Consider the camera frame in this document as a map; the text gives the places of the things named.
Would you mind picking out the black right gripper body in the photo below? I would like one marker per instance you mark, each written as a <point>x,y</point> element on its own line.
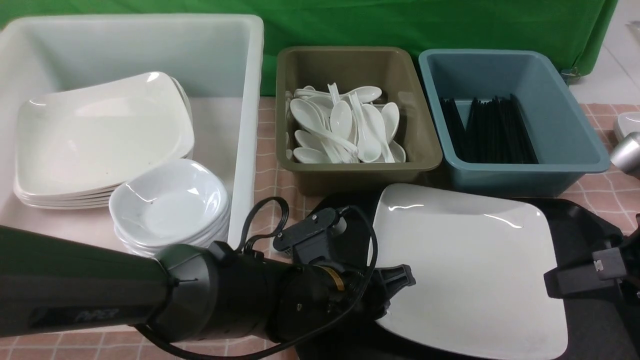
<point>611,263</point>

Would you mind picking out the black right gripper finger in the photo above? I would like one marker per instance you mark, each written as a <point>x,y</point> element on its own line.
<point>571,282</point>

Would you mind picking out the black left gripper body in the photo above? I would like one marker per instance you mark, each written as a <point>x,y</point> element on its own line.
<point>353,293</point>

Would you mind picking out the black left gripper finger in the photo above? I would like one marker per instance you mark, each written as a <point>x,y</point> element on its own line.
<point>394,278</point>

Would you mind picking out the white square rice plate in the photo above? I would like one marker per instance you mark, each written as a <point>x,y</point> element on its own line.
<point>479,265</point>

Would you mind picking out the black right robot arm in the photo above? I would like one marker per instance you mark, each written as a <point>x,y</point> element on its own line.
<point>631,287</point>

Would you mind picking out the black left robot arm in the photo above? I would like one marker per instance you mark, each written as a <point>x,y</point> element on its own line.
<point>185,293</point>

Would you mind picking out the black plastic serving tray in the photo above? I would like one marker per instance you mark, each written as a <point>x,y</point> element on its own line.
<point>597,330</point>

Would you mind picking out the white plates at right edge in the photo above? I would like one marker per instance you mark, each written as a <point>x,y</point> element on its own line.
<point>626,123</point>

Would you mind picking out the bundle of black chopsticks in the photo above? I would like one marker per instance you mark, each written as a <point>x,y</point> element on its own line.
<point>494,131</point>

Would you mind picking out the pile of white soup spoons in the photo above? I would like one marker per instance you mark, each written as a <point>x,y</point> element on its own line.
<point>334,128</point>

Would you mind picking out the blue plastic chopstick bin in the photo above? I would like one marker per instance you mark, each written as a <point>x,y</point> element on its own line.
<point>565,143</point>

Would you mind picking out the stack of small white bowls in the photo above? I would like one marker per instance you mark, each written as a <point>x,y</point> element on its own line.
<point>179,202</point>

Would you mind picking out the olive plastic spoon bin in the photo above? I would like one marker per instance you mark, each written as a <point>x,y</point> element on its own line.
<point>389,68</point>

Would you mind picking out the green cloth backdrop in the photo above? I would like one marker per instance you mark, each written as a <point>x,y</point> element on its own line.
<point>569,32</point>

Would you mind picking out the large white plastic tub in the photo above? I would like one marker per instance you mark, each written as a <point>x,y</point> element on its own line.
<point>216,58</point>

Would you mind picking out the stack of white square plates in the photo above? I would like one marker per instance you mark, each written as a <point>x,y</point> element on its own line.
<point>73,148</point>

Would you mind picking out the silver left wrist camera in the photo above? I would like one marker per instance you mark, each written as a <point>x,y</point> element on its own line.
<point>311,241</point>

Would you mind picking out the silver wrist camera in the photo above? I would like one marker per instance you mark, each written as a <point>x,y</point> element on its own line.
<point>311,241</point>
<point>626,155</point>

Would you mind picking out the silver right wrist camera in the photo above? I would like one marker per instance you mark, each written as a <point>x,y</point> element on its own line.
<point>626,155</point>

